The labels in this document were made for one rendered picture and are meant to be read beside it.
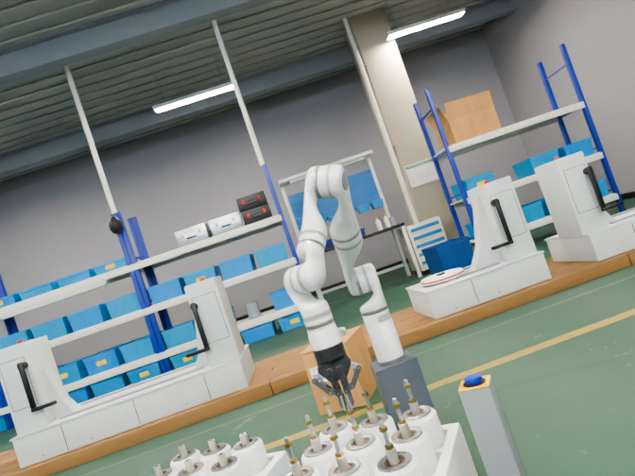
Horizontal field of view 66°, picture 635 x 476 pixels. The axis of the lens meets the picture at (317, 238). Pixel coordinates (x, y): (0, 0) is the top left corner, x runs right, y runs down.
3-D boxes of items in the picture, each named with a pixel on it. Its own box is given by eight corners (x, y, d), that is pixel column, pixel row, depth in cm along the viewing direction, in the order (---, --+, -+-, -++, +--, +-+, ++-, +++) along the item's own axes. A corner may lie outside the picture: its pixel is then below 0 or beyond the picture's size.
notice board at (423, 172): (411, 188, 732) (403, 166, 733) (441, 178, 735) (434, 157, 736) (411, 188, 731) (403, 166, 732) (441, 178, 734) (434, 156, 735)
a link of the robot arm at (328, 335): (347, 333, 124) (339, 310, 124) (343, 343, 113) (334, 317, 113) (314, 344, 125) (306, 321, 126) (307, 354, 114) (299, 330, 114)
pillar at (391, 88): (425, 264, 783) (345, 34, 797) (457, 253, 787) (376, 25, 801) (436, 264, 727) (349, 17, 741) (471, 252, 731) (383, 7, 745)
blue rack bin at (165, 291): (163, 301, 611) (158, 286, 612) (193, 292, 613) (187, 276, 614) (152, 305, 561) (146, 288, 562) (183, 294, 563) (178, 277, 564)
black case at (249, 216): (247, 229, 612) (243, 215, 612) (273, 220, 615) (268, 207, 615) (245, 226, 570) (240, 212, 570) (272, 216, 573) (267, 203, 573)
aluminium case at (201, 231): (187, 248, 608) (182, 234, 609) (215, 239, 609) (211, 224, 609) (178, 248, 566) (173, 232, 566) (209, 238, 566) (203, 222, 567)
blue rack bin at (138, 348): (138, 356, 606) (133, 340, 607) (167, 346, 608) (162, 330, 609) (124, 365, 556) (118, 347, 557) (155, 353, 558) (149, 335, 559)
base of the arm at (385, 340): (376, 362, 166) (360, 314, 166) (402, 352, 166) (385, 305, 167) (381, 367, 157) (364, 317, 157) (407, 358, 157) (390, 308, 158)
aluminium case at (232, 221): (216, 239, 609) (212, 224, 609) (245, 229, 613) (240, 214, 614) (213, 236, 567) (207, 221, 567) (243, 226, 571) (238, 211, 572)
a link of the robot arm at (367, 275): (371, 261, 167) (388, 308, 167) (346, 270, 167) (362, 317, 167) (373, 262, 158) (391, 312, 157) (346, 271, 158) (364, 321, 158)
